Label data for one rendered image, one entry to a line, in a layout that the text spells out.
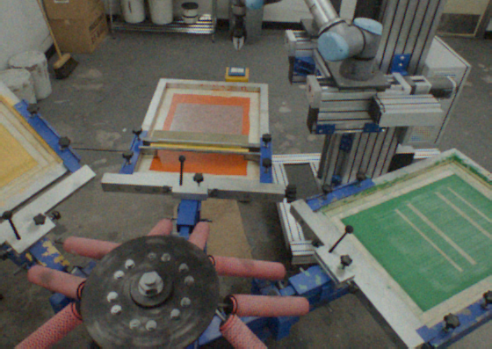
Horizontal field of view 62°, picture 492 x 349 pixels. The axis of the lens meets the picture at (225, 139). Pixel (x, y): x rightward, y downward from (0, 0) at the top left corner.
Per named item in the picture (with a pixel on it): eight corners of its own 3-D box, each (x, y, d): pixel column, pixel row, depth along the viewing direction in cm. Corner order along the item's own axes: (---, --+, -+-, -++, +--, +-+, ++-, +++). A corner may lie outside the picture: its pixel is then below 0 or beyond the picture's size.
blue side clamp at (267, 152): (259, 147, 187) (260, 134, 182) (270, 148, 186) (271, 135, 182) (258, 194, 163) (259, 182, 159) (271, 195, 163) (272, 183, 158)
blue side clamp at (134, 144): (138, 140, 189) (136, 127, 185) (148, 141, 189) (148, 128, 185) (120, 185, 166) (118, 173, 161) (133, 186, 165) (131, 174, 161)
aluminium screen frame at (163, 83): (161, 84, 226) (160, 78, 224) (266, 90, 224) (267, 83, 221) (122, 185, 164) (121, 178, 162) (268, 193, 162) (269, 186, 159)
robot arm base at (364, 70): (367, 63, 184) (372, 43, 178) (379, 80, 172) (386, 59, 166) (334, 64, 183) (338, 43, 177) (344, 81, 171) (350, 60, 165)
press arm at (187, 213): (184, 197, 154) (184, 187, 151) (199, 198, 154) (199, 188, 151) (177, 233, 141) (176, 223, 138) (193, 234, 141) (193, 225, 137)
